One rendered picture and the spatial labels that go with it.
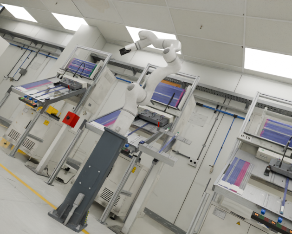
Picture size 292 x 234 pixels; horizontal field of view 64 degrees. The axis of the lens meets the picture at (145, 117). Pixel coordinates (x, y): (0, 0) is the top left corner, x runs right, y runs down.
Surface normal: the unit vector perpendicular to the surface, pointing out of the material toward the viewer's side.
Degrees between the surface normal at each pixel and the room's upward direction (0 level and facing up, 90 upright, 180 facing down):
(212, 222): 90
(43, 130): 90
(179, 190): 90
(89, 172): 90
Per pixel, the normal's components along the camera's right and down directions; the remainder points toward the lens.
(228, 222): -0.33, -0.40
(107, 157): -0.01, -0.25
